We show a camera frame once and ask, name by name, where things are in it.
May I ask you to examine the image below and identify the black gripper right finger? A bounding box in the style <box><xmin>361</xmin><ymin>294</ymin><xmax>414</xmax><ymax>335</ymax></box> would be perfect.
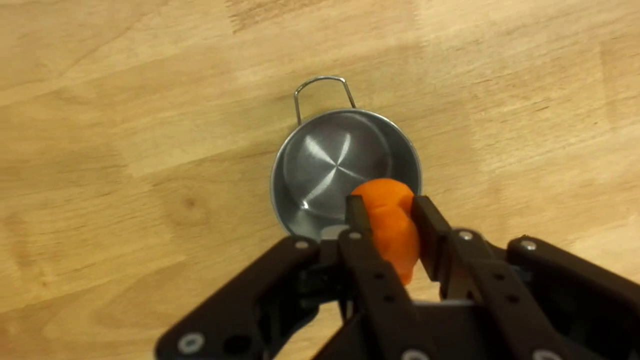
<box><xmin>412</xmin><ymin>197</ymin><xmax>640</xmax><ymax>360</ymax></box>

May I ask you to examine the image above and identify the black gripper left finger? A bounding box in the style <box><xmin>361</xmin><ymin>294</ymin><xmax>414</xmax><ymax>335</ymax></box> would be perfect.
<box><xmin>154</xmin><ymin>197</ymin><xmax>431</xmax><ymax>360</ymax></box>

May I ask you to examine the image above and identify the orange rubber duck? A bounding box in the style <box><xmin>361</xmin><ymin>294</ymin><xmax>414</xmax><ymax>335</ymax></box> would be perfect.
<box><xmin>352</xmin><ymin>178</ymin><xmax>420</xmax><ymax>284</ymax></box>

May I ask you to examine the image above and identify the small metal cup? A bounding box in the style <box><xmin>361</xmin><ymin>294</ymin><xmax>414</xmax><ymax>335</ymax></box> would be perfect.
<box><xmin>271</xmin><ymin>77</ymin><xmax>421</xmax><ymax>240</ymax></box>

